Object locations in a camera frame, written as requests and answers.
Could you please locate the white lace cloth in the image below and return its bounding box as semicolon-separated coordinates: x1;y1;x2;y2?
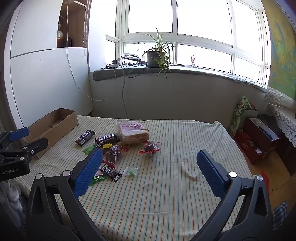
264;87;296;147

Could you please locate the dark chocolate bar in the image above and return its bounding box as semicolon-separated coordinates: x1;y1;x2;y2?
95;134;119;146
75;130;96;146

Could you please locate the white flat device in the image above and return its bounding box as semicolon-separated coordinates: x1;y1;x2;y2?
120;53;140;62

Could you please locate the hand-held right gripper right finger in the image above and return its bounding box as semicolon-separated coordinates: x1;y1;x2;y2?
188;149;274;241

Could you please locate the dark green snack packet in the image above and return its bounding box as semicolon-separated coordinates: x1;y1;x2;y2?
89;175;107;186

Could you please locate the white window frame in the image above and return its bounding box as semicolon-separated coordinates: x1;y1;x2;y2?
105;0;272;86

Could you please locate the black snack packet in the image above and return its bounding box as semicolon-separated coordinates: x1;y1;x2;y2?
99;163;122;182

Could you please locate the beaded blind cord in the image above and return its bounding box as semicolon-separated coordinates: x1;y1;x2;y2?
83;0;90;56

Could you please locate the clear ring candy packet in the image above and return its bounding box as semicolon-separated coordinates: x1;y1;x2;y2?
122;166;139;176

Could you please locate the wooden shelf niche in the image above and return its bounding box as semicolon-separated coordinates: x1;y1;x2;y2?
57;0;89;48

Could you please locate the brown cardboard box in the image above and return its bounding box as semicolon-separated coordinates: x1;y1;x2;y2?
24;108;78;159

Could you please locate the light green snack packet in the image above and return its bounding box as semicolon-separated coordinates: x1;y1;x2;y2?
83;144;99;155

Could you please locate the red box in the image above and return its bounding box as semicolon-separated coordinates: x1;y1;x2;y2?
234;118;281;165

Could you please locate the green paper bag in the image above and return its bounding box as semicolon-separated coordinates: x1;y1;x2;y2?
229;96;258;137

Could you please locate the potted spider plant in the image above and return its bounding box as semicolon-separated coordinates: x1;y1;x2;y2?
141;28;176;80

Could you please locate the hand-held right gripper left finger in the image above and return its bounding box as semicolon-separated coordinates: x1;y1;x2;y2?
25;148;109;241

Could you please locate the red-wrapped dark snack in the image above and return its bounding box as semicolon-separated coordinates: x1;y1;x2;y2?
102;145;129;168
138;141;161;156

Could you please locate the grey windowsill mat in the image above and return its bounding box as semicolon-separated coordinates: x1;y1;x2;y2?
93;65;269;93

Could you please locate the white cabinet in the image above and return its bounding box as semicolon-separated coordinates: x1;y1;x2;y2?
5;0;93;130

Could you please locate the wall map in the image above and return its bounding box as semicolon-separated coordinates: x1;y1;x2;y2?
264;0;296;95

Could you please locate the blue checked cloth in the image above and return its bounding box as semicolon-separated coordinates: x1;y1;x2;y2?
272;200;288;232

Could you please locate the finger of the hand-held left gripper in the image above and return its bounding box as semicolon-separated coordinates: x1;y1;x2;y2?
0;127;30;151
0;137;49;162

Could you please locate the bagged sliced bread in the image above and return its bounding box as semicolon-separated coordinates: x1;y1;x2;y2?
116;119;151;145

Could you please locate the decorative vase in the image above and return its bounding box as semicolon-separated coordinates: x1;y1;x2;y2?
57;22;64;48

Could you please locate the thin white cable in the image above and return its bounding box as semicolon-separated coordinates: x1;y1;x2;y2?
65;0;116;101

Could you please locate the person's left hand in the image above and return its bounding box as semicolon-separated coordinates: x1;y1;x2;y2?
0;182;23;230

